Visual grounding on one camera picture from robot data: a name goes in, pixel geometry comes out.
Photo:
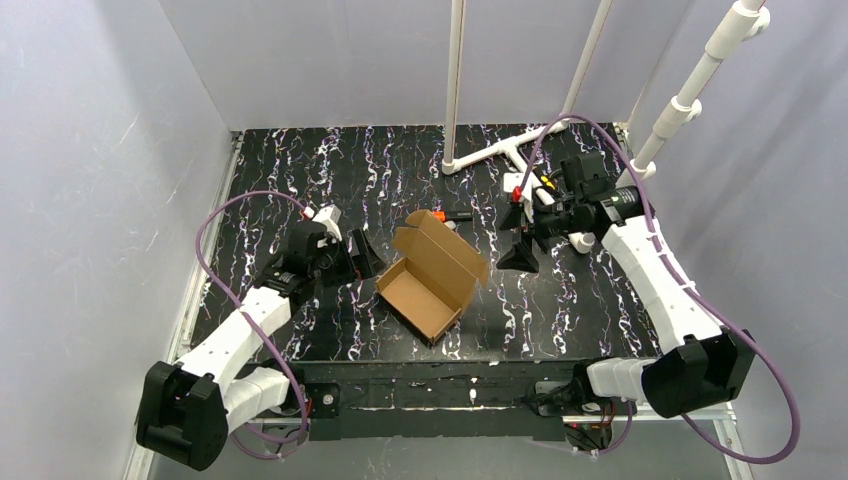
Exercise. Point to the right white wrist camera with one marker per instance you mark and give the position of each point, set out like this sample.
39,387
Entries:
520,210

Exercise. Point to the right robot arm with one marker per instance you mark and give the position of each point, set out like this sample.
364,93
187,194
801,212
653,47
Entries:
702,363

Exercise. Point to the aluminium rail frame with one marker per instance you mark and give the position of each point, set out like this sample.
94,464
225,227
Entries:
364,370

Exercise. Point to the yellow black small tool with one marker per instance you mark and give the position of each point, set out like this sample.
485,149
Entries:
547,183

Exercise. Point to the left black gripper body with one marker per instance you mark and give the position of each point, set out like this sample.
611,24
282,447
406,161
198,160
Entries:
348,258

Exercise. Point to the orange capped black marker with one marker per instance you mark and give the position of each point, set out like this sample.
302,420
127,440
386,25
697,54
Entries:
456,216

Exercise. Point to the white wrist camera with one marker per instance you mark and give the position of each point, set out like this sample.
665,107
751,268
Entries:
520,210
328,216

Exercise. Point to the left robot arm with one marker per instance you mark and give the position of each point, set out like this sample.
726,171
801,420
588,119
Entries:
189,407

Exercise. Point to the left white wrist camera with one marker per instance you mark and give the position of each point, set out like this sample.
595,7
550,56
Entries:
328,216

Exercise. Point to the brown cardboard box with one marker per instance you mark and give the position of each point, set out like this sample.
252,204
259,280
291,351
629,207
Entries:
433,282

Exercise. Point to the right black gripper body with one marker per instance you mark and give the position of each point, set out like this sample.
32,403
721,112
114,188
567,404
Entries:
530,223

